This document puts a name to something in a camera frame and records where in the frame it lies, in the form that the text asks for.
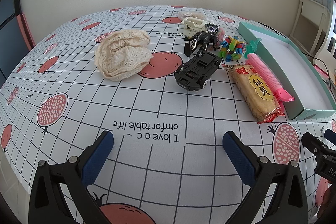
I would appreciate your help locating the black toy car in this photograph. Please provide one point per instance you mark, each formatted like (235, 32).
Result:
(195, 71)

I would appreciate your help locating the dark grey cabinet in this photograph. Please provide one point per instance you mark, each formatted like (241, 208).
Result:
(6, 29)

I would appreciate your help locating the pink bed frame edge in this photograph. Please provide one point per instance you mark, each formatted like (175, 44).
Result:
(26, 29)

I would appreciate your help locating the rice cracker snack packet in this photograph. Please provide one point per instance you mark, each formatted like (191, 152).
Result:
(256, 91)

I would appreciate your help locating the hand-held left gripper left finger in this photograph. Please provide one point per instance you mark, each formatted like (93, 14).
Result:
(97, 158)

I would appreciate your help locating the teal shallow box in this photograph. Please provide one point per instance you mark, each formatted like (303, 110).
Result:
(275, 64)

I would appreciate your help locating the teal plastic hair clip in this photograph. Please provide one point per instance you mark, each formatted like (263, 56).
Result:
(253, 47)

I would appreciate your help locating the pink ribbon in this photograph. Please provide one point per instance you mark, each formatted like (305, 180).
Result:
(321, 70)

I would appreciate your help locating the colourful plastic link toy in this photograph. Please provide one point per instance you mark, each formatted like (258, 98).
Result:
(231, 48)

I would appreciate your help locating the white wooden shelf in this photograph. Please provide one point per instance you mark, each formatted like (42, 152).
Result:
(312, 7)

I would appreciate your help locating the black action figure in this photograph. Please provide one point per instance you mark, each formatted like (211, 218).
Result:
(203, 39)

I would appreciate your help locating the pink hair roller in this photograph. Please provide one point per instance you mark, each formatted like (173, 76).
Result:
(265, 74)

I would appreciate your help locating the pomegranate print grid bedsheet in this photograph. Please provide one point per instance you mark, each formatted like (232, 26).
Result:
(157, 108)

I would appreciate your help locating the cream plastic clip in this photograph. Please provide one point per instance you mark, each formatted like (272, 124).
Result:
(193, 23)

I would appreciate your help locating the person's right hand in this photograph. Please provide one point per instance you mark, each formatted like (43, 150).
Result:
(329, 200)

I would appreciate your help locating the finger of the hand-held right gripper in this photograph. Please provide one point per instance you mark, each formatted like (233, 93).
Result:
(313, 144)
(330, 134)

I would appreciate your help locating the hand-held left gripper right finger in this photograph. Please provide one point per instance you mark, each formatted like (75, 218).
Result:
(240, 158)

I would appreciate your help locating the bag of cotton swabs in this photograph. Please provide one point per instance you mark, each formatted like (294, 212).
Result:
(193, 14)

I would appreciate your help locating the cream lace cloth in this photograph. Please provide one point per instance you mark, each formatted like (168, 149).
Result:
(123, 56)

